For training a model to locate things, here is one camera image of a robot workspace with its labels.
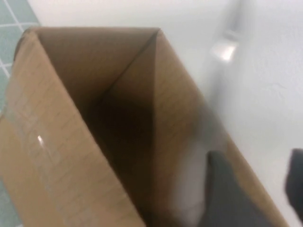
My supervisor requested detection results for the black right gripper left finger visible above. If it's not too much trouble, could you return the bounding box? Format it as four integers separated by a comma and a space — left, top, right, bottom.
200, 150, 270, 227

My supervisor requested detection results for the brown cardboard box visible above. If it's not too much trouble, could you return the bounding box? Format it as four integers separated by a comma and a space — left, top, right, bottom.
0, 26, 291, 227

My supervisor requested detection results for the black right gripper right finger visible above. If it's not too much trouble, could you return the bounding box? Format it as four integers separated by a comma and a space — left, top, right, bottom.
284, 148, 303, 224

